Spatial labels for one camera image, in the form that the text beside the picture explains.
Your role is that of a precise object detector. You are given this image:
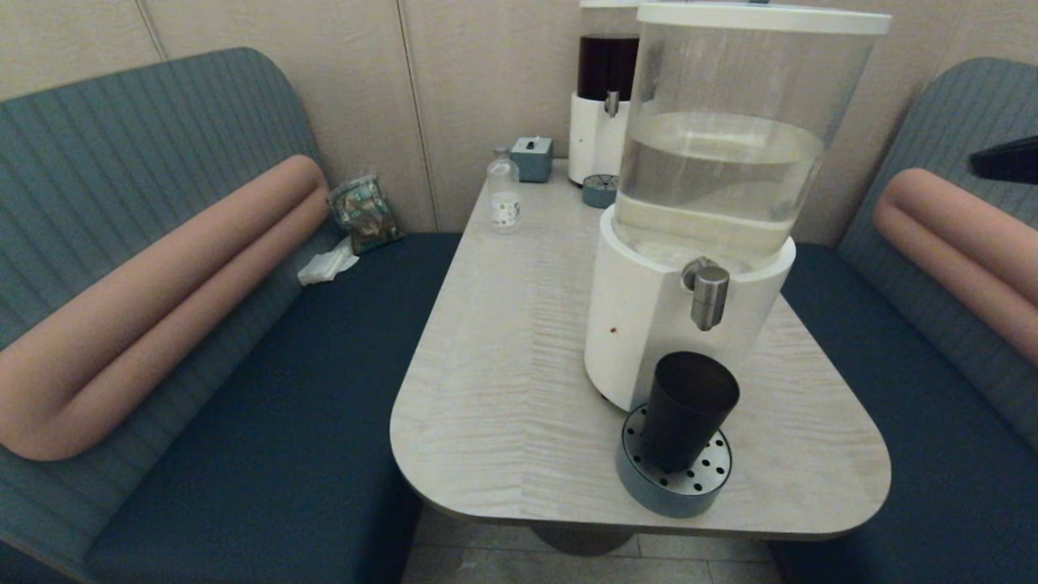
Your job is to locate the silver water dispenser tap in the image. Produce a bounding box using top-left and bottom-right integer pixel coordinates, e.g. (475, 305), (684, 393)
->
(681, 257), (731, 332)

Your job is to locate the black plastic cup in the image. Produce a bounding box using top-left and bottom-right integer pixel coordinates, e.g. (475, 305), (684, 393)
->
(641, 351), (740, 474)

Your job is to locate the pink bolster cushion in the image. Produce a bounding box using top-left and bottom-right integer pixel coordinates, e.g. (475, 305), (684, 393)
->
(0, 154), (332, 462)
(873, 167), (1038, 366)

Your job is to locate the teal booth sofa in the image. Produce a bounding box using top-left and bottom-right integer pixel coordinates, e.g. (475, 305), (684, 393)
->
(766, 57), (1038, 584)
(0, 46), (463, 584)

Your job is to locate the clear water dispenser white base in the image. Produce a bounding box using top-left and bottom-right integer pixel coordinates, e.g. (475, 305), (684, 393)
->
(583, 2), (893, 414)

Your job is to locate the small blue round drip tray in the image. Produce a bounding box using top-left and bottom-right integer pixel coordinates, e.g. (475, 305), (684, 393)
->
(581, 173), (619, 208)

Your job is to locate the dark drink dispenser white base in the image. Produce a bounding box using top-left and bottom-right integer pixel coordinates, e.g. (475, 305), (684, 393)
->
(567, 0), (641, 187)

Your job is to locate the round metal drip tray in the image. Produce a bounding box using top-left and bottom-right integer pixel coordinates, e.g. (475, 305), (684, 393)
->
(615, 404), (733, 520)

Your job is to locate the blue grey tissue box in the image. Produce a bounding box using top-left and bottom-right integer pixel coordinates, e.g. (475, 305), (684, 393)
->
(510, 135), (554, 183)

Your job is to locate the clear plastic bottle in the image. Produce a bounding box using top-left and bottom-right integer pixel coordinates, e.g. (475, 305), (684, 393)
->
(486, 147), (521, 234)

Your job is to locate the clear snack bag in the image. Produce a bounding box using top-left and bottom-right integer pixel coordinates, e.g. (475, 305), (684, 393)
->
(326, 172), (404, 256)

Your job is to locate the crumpled white tissue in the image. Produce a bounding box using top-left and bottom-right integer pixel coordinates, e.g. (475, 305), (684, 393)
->
(297, 235), (359, 286)

